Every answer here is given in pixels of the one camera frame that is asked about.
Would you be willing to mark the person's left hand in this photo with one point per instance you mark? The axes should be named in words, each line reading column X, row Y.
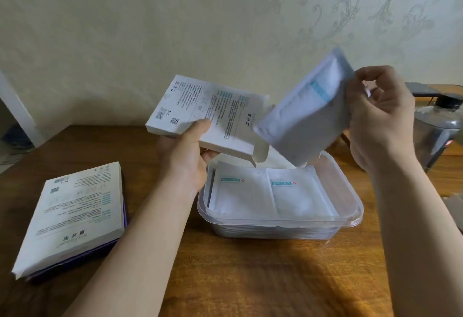
column 181, row 161

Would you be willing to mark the person's right hand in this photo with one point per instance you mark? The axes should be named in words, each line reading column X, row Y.
column 383, row 125

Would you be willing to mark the stack of white boxes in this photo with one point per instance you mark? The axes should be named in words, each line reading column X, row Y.
column 455, row 212
column 217, row 118

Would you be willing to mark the clear plastic container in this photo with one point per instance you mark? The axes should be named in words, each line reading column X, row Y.
column 347, row 197

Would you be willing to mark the white box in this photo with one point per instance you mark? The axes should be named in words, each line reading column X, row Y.
column 76, row 212

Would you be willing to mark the purple box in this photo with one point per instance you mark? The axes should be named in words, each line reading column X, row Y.
column 72, row 259

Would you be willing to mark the person's right forearm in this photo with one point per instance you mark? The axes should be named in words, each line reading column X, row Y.
column 416, row 241

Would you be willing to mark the person's left forearm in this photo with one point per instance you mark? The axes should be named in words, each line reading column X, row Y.
column 137, row 251

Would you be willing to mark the black smartphone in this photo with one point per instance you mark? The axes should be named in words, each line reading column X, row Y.
column 421, row 89

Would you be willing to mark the clear bottle with black cap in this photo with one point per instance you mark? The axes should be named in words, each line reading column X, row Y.
column 437, row 132

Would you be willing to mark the small wooden desk shelf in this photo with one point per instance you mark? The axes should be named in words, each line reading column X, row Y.
column 452, row 89

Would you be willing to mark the dark blue bundle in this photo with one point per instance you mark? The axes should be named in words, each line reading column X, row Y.
column 18, row 137

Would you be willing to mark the white papers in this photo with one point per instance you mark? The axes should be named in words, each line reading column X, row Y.
column 14, row 156

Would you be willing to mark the white bookshelf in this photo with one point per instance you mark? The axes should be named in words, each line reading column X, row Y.
column 21, row 110

